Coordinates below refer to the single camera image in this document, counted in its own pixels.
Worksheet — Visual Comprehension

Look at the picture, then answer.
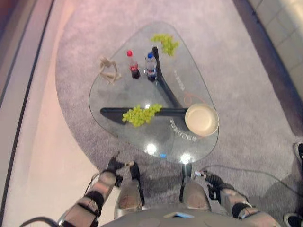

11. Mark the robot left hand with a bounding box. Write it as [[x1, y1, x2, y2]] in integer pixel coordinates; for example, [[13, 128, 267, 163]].
[[104, 152, 136, 175]]

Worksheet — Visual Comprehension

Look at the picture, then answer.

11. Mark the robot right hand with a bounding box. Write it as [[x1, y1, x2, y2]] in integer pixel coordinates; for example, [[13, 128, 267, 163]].
[[194, 170, 226, 190]]

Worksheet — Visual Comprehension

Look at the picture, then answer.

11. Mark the beige round plate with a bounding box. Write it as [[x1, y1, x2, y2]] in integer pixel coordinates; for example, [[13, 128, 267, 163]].
[[184, 103, 220, 137]]

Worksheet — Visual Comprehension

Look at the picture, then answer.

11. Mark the robot right leg silver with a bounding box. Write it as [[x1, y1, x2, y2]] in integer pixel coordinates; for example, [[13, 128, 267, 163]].
[[178, 163, 213, 211]]

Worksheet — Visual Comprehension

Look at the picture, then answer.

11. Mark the robot leg silver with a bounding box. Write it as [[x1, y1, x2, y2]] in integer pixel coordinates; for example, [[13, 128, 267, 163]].
[[114, 162, 146, 219], [178, 163, 213, 211]]

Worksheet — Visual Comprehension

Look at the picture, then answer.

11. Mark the robot left leg silver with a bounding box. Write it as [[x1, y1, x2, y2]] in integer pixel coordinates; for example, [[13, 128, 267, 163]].
[[114, 162, 146, 219]]

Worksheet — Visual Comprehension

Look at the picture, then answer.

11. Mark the green grape bunch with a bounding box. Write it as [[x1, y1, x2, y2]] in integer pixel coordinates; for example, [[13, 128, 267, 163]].
[[122, 104, 163, 128], [150, 34, 180, 57]]

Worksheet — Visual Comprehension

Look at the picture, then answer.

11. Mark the robot torso grey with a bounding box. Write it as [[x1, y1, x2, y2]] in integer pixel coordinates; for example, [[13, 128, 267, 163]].
[[99, 204, 237, 227]]

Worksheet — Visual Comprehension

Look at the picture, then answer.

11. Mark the triangular glass coffee table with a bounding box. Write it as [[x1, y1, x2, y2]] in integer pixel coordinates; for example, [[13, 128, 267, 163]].
[[88, 22, 220, 165]]

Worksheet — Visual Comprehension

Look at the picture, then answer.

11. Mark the grey carpet rug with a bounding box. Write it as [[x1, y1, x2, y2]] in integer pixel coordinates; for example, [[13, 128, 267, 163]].
[[54, 0, 303, 227]]

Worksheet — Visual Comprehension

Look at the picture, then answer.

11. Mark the person's shoe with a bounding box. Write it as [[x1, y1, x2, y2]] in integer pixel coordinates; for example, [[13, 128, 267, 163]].
[[283, 212, 303, 227], [293, 141, 303, 162]]

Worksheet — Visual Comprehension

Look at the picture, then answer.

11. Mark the wooden artist mannequin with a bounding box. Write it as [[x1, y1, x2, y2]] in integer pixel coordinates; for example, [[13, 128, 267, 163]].
[[98, 56, 122, 86]]

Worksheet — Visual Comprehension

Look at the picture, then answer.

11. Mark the cola bottle red cap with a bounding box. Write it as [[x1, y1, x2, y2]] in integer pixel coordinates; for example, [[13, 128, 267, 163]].
[[126, 50, 141, 80]]

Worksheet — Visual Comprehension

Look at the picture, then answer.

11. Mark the water bottle blue cap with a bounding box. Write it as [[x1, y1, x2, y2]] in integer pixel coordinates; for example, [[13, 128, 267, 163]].
[[145, 52, 157, 82]]

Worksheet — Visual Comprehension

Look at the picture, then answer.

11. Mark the beige cushioned sofa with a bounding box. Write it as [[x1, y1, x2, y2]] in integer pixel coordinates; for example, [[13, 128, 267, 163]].
[[247, 0, 303, 79]]

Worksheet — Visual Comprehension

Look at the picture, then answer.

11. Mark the grey floor cable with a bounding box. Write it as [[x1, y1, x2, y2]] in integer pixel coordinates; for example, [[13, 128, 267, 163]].
[[200, 165, 303, 192]]

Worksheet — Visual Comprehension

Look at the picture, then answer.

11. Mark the black table leg frame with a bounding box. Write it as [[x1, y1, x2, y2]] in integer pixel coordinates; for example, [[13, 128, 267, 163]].
[[100, 46, 190, 122]]

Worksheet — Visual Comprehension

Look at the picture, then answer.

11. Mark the black cable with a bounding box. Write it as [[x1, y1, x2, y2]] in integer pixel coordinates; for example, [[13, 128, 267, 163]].
[[18, 216, 62, 227]]

